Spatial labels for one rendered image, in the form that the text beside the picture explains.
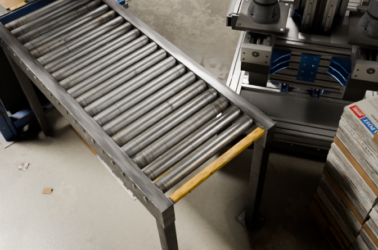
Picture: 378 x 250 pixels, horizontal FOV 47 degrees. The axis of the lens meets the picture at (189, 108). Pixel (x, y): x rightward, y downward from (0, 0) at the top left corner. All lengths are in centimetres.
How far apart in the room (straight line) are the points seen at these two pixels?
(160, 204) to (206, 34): 199
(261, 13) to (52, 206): 147
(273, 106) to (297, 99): 15
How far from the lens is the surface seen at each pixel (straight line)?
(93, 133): 166
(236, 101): 170
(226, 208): 234
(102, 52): 197
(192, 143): 158
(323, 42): 212
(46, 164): 264
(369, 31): 204
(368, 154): 171
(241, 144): 155
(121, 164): 155
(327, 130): 243
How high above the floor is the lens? 207
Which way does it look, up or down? 49 degrees down
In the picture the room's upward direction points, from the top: 3 degrees counter-clockwise
